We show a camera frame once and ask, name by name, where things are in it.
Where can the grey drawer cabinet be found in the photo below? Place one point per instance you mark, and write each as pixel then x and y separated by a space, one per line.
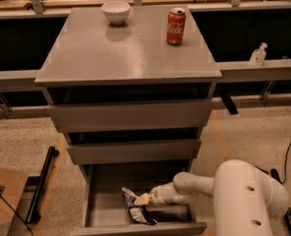
pixel 94 62

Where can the black bar stand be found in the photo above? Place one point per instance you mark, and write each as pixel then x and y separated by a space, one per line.
pixel 287 215
pixel 38 182

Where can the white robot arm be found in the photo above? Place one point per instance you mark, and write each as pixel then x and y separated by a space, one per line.
pixel 245 199

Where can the white ceramic bowl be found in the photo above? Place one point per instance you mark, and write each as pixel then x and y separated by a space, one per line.
pixel 116 12

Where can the black bar stand left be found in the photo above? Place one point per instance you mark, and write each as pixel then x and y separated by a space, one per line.
pixel 38 182

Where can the grey middle drawer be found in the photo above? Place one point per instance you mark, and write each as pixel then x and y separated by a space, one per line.
pixel 134 151

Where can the black bar stand right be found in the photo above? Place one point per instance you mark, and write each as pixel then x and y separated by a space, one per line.
pixel 287 215

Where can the red cola can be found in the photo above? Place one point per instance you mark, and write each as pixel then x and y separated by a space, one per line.
pixel 175 26

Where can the grey top drawer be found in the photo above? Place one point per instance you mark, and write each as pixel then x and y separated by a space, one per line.
pixel 124 116

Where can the grey open bottom drawer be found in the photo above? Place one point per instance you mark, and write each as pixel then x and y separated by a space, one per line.
pixel 104 207

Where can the brown cardboard box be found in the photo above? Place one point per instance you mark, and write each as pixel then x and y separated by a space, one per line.
pixel 12 184

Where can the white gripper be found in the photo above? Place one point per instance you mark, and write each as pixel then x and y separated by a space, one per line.
pixel 159 195

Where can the clear sanitizer bottle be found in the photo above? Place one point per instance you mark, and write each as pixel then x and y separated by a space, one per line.
pixel 258 55

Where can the grey metal railing beam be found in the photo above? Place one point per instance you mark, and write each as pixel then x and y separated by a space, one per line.
pixel 232 72

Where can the blue chip bag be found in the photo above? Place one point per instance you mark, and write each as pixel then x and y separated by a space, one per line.
pixel 136 211

